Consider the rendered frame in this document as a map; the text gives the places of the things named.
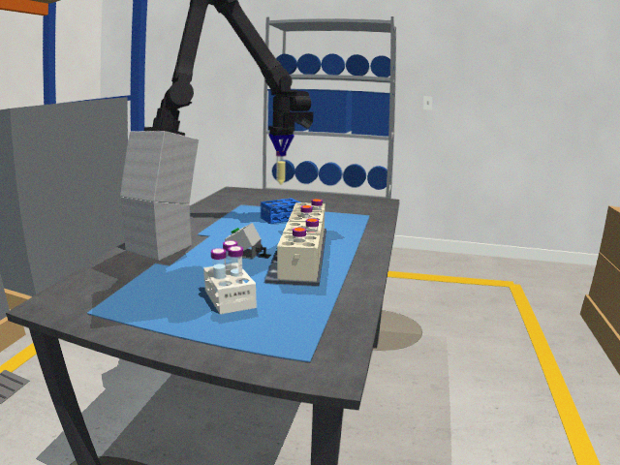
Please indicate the blue flat mat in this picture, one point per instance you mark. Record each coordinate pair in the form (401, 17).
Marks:
(289, 319)

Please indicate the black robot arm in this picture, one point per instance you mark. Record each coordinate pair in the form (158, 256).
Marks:
(277, 78)

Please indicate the pink sample tube with orange cap dot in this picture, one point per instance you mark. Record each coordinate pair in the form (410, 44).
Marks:
(312, 225)

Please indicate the white tube rack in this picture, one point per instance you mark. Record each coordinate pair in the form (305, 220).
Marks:
(234, 297)

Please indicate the centrifuge tube with yellow liquid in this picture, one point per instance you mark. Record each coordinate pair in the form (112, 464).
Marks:
(299, 234)

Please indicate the cream block with round holes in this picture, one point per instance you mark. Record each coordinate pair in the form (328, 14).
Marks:
(296, 217)
(291, 225)
(298, 261)
(298, 205)

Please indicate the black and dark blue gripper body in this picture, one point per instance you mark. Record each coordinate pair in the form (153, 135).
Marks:
(278, 125)

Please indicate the blue tube rack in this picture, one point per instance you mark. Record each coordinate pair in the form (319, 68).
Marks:
(279, 216)

